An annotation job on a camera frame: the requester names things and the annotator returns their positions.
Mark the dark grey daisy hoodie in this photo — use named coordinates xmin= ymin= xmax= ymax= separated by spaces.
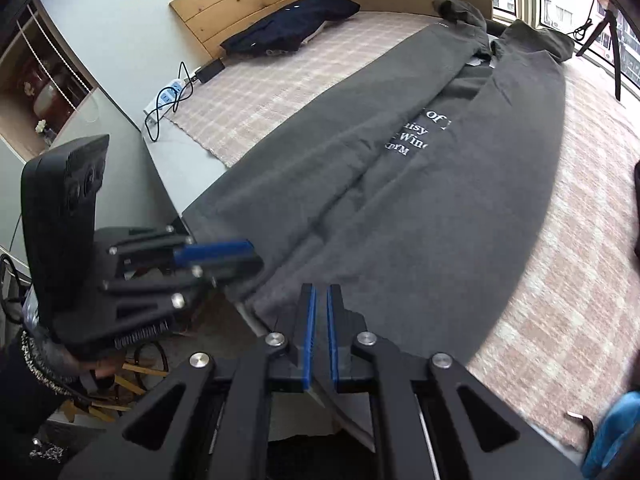
xmin=183 ymin=0 xmax=574 ymax=362

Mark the left forearm black sleeve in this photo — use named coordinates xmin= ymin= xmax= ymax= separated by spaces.
xmin=1 ymin=330 xmax=78 ymax=479

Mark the left hand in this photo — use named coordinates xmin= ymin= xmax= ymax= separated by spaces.
xmin=23 ymin=334 xmax=126 ymax=382

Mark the white power strip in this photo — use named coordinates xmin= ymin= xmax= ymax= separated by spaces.
xmin=143 ymin=78 xmax=189 ymax=122

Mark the black power adapter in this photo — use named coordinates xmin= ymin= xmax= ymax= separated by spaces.
xmin=193 ymin=58 xmax=226 ymax=84

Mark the wooden shelf unit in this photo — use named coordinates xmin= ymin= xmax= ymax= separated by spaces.
xmin=1 ymin=0 xmax=96 ymax=160

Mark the navy blue folded shirt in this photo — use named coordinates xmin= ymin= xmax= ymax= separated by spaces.
xmin=220 ymin=0 xmax=360 ymax=56

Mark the light blue fleece garment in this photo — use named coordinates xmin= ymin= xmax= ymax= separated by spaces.
xmin=582 ymin=391 xmax=640 ymax=479

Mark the black tripod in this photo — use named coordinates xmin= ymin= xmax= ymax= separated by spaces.
xmin=574 ymin=0 xmax=624 ymax=102

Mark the black tracker camera left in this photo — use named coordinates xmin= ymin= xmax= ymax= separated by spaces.
xmin=21 ymin=134 xmax=110 ymax=327

